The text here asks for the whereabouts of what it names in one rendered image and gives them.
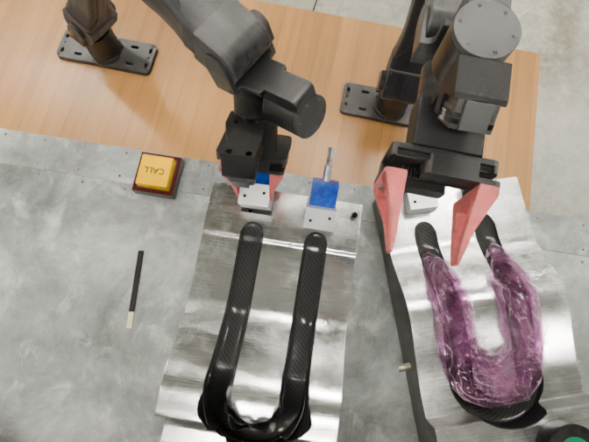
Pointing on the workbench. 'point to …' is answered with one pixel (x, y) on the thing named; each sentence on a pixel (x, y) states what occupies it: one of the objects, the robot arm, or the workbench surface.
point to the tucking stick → (134, 289)
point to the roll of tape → (562, 432)
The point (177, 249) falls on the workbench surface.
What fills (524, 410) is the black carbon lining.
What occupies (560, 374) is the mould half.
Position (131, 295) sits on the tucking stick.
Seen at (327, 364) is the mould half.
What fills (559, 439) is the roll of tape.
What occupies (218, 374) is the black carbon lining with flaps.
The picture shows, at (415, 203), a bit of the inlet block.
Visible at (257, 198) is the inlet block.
